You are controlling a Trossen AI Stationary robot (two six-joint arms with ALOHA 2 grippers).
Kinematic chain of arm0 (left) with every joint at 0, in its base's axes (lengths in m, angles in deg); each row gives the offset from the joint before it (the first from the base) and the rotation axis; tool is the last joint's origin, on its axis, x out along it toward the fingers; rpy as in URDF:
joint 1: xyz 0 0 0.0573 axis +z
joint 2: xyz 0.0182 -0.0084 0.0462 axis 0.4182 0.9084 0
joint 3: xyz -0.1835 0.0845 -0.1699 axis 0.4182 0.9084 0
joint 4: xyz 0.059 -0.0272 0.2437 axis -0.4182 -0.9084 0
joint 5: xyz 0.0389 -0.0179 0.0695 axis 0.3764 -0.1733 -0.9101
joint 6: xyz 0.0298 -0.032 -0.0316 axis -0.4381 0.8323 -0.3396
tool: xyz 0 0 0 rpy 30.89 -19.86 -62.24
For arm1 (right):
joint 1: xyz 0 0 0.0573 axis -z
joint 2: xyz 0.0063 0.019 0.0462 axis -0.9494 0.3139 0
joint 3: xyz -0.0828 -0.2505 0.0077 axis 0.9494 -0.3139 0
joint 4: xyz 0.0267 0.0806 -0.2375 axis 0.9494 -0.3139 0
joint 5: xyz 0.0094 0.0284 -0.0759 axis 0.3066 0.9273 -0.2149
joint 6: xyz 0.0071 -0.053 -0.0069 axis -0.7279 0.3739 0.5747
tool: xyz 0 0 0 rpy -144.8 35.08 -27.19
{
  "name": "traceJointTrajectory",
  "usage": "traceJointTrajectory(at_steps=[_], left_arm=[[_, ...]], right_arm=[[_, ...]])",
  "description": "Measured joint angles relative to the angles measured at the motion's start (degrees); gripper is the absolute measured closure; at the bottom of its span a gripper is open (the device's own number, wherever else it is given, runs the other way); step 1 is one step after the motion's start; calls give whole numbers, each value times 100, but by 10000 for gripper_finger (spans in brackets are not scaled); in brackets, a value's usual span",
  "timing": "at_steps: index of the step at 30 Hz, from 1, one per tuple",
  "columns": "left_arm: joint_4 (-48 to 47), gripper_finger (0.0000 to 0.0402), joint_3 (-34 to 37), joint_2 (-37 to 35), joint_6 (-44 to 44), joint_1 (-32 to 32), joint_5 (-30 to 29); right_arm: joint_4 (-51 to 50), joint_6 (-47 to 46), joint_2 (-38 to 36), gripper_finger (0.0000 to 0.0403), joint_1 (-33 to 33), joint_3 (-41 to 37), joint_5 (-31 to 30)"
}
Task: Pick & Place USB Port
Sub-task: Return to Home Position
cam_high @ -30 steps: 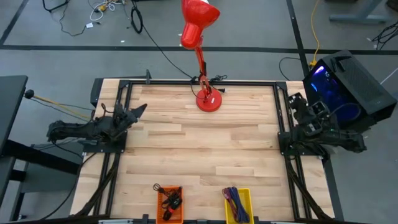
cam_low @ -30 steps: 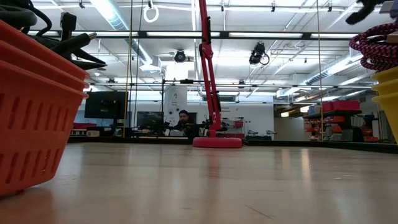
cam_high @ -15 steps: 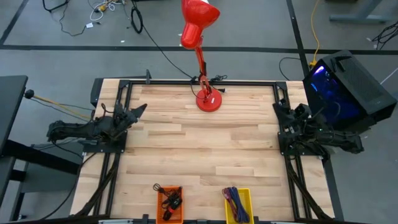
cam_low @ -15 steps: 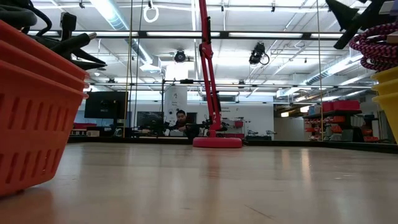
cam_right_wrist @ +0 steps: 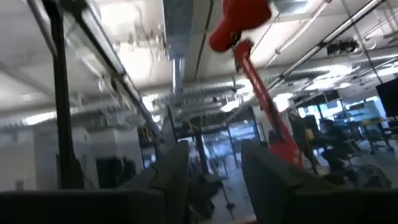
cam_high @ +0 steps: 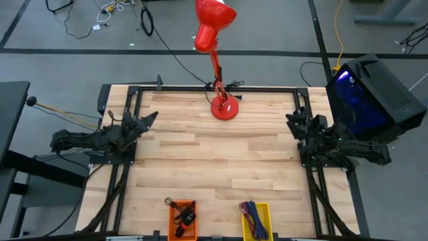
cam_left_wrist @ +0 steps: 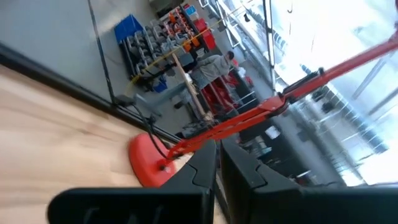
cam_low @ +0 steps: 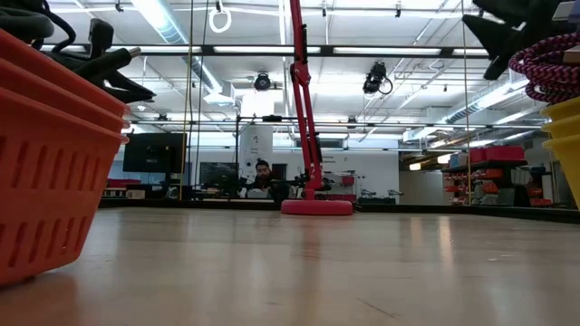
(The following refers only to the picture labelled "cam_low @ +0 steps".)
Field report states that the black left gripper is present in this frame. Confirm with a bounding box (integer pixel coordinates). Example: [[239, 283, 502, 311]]
[[44, 17, 158, 105]]

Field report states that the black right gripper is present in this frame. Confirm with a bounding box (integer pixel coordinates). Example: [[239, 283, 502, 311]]
[[461, 0, 573, 82]]

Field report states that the black USB cable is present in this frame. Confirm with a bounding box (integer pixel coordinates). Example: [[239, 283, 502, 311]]
[[40, 0, 143, 78]]

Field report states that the purple pink braided USB cable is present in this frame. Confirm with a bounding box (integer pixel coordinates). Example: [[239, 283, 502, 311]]
[[507, 31, 580, 106]]

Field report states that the large red storage bin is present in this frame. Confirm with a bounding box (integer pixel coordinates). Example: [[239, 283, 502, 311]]
[[485, 145, 527, 162]]

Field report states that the yellow plastic basket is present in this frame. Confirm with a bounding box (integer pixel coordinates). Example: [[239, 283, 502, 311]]
[[540, 96, 580, 207]]

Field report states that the orange slotted plastic basket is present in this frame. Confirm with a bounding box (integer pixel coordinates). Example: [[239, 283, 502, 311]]
[[0, 29, 131, 287]]

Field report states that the dark storage shelf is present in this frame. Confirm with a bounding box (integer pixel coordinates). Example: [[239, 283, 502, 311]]
[[440, 158, 529, 206]]

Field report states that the small dark screen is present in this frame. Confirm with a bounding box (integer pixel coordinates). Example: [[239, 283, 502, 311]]
[[199, 161, 239, 187]]

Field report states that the white pillar sign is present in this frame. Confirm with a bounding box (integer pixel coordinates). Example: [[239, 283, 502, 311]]
[[238, 125, 275, 173]]

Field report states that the person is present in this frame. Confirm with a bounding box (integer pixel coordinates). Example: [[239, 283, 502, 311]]
[[246, 158, 292, 201]]

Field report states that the silver ceiling duct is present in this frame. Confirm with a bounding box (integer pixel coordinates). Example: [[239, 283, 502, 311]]
[[445, 67, 545, 125], [134, 0, 237, 99]]

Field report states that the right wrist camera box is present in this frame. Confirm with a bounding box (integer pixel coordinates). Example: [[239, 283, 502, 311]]
[[551, 0, 580, 25]]

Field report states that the black wall monitor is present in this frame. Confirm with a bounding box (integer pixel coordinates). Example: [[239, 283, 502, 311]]
[[122, 131, 189, 175]]

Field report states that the white hanging ring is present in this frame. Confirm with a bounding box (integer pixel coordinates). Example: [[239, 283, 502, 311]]
[[208, 5, 233, 34]]

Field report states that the black overhead frame beam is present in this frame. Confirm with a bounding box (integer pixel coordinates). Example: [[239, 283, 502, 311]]
[[39, 43, 490, 59]]

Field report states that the black ceiling camera with cable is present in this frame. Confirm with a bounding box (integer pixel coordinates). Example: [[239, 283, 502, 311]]
[[362, 61, 394, 97]]

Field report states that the round black ceiling camera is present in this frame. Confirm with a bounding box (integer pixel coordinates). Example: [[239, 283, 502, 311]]
[[253, 72, 274, 93]]

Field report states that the black table edge rail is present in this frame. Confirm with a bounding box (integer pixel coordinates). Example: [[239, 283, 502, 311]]
[[98, 197, 580, 225]]

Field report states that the red camera stand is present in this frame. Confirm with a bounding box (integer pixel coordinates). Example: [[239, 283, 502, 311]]
[[280, 0, 355, 216]]

